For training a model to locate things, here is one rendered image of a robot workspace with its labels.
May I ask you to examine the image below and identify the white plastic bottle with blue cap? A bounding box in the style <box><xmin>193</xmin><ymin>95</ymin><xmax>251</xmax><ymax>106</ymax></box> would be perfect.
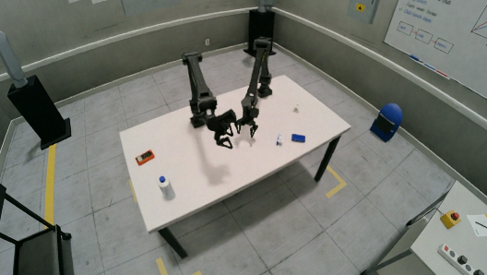
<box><xmin>158</xmin><ymin>176</ymin><xmax>175</xmax><ymax>200</ymax></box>

